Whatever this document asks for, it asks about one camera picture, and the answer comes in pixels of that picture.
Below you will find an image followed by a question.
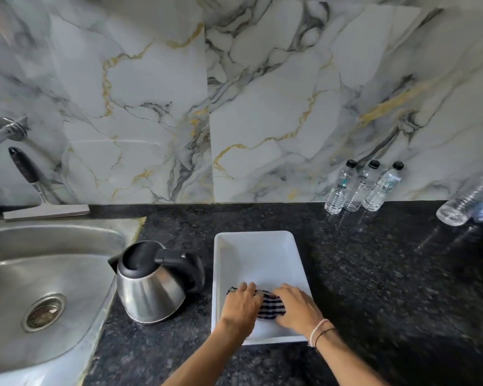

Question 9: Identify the small clear water bottle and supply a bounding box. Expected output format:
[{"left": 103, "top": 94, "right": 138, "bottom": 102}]
[
  {"left": 343, "top": 159, "right": 381, "bottom": 213},
  {"left": 324, "top": 159, "right": 357, "bottom": 215},
  {"left": 362, "top": 161, "right": 405, "bottom": 212}
]

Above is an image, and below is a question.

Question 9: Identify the stainless steel sink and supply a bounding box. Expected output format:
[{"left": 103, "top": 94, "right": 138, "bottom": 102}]
[{"left": 0, "top": 216, "right": 147, "bottom": 386}]

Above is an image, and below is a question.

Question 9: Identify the person's right hand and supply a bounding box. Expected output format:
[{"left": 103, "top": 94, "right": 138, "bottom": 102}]
[{"left": 271, "top": 283, "right": 325, "bottom": 338}]

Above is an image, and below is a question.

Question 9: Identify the striped dark cloth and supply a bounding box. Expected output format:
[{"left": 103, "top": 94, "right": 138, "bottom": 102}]
[{"left": 226, "top": 287, "right": 287, "bottom": 321}]

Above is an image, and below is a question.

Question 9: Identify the person's left hand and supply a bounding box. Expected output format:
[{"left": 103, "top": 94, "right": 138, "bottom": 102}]
[{"left": 219, "top": 281, "right": 264, "bottom": 339}]

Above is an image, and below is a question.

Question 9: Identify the person's left forearm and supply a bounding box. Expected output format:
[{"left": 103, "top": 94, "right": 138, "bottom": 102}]
[{"left": 161, "top": 320, "right": 247, "bottom": 386}]

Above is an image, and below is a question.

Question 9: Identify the stainless steel electric kettle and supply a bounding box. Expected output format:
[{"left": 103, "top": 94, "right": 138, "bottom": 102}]
[{"left": 108, "top": 240, "right": 206, "bottom": 324}]

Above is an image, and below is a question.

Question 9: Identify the sink drain strainer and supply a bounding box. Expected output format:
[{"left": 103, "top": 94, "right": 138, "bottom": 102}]
[{"left": 22, "top": 293, "right": 67, "bottom": 333}]

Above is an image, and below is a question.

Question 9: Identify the black handled squeegee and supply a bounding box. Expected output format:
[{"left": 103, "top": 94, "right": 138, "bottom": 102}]
[{"left": 3, "top": 147, "right": 91, "bottom": 221}]

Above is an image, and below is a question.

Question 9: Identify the dark thin wrist band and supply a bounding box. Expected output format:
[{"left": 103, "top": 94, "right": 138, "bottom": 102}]
[{"left": 314, "top": 327, "right": 337, "bottom": 350}]

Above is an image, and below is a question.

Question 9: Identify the person's right forearm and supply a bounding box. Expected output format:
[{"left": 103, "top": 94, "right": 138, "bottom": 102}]
[{"left": 308, "top": 319, "right": 391, "bottom": 386}]

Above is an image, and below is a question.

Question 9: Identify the white rectangular tray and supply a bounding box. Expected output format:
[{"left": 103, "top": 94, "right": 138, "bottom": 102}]
[{"left": 211, "top": 231, "right": 314, "bottom": 346}]

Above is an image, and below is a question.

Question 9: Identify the chrome wall tap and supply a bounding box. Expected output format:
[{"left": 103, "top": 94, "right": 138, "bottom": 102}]
[{"left": 0, "top": 116, "right": 29, "bottom": 179}]

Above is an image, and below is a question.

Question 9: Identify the white wrist bracelet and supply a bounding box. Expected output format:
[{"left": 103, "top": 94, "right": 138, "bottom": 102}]
[{"left": 308, "top": 318, "right": 331, "bottom": 348}]

